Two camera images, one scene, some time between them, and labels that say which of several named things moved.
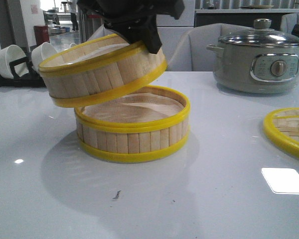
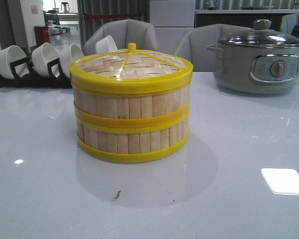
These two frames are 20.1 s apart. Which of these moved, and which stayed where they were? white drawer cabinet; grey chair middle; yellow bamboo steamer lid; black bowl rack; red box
Moved: yellow bamboo steamer lid
Stayed: red box; white drawer cabinet; black bowl rack; grey chair middle
